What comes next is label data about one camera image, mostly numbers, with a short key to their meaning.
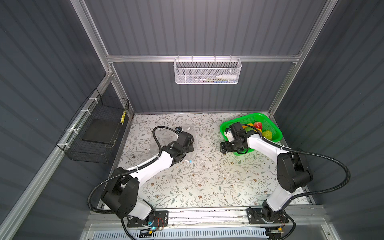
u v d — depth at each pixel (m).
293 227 0.67
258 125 1.08
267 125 1.04
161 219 0.72
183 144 0.66
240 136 0.70
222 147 0.84
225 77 0.91
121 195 0.43
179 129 0.77
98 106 0.81
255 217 0.74
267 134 0.99
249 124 1.08
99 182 0.40
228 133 0.86
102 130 0.72
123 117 0.83
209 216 0.75
